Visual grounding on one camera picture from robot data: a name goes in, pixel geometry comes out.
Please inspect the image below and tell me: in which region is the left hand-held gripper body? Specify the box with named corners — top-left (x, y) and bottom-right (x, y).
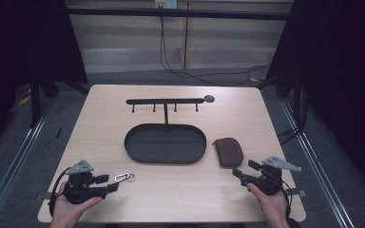
top-left (64, 159), bottom-right (110, 205)

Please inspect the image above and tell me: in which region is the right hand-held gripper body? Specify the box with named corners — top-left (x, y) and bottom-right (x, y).
top-left (240, 155), bottom-right (302, 197)

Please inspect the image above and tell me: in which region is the silver keyring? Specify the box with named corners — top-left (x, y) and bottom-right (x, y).
top-left (113, 171), bottom-right (136, 183)

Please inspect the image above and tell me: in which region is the brown leather pouch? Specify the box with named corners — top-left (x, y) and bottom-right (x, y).
top-left (212, 137), bottom-right (244, 168)

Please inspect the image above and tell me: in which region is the black key rack with tray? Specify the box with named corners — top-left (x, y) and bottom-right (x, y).
top-left (124, 97), bottom-right (207, 165)

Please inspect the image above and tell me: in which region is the person's right hand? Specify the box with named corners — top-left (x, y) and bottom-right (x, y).
top-left (246, 182), bottom-right (291, 228)

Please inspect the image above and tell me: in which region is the person's left hand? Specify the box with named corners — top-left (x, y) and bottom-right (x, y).
top-left (49, 181), bottom-right (103, 228)

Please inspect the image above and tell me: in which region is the grey tape strip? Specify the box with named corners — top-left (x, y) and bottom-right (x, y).
top-left (33, 192), bottom-right (53, 202)
top-left (289, 188), bottom-right (307, 198)

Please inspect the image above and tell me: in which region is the black metal stand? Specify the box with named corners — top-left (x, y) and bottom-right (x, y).
top-left (28, 72), bottom-right (43, 129)

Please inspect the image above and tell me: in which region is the yellow floor tape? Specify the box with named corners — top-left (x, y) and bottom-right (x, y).
top-left (17, 94), bottom-right (32, 107)

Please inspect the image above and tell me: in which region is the black curtain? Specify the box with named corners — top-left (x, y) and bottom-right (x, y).
top-left (264, 0), bottom-right (365, 200)
top-left (0, 0), bottom-right (88, 155)

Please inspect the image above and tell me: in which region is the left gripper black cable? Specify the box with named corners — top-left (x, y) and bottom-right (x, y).
top-left (48, 167), bottom-right (72, 218)

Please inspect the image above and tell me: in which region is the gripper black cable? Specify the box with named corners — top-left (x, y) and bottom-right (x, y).
top-left (279, 180), bottom-right (294, 220)
top-left (48, 167), bottom-right (72, 218)

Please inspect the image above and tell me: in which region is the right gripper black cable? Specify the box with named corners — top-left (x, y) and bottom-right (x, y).
top-left (279, 180), bottom-right (294, 220)

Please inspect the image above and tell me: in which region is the black cable bundle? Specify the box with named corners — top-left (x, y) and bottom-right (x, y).
top-left (277, 85), bottom-right (308, 145)

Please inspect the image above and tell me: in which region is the metal floor rail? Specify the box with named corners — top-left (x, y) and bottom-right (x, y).
top-left (279, 99), bottom-right (358, 228)
top-left (0, 98), bottom-right (57, 228)

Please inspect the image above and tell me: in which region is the long black floor cable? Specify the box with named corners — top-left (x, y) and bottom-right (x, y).
top-left (160, 15), bottom-right (272, 87)

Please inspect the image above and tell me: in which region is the black horizontal frame bar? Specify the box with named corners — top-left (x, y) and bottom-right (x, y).
top-left (66, 8), bottom-right (292, 22)

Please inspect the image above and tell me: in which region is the white wall socket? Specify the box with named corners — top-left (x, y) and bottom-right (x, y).
top-left (154, 0), bottom-right (179, 10)

